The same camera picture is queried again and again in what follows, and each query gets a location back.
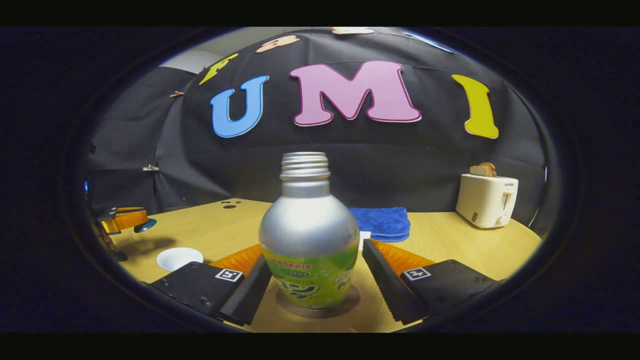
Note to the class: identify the black backdrop cloth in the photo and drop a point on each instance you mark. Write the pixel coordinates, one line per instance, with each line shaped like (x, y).
(375, 150)

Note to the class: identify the silver green water bottle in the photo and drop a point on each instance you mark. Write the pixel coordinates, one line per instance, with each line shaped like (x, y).
(307, 225)

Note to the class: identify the white toaster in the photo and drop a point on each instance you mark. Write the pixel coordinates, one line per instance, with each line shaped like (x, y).
(485, 200)

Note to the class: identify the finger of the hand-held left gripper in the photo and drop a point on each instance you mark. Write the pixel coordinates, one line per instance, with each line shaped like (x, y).
(127, 220)

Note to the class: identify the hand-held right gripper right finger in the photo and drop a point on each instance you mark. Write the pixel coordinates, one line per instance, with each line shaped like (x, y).
(385, 285)

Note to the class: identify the toast slice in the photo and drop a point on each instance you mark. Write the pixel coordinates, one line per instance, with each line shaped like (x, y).
(484, 170)

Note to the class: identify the white backdrop clip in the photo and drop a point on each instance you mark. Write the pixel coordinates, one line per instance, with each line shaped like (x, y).
(150, 168)

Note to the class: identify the blue folded towel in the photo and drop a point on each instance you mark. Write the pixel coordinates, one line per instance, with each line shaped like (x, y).
(385, 222)

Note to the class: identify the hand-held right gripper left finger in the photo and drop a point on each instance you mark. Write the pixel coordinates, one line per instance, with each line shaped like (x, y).
(247, 300)

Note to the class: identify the white teacup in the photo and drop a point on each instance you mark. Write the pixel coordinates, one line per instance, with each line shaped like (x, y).
(179, 259)

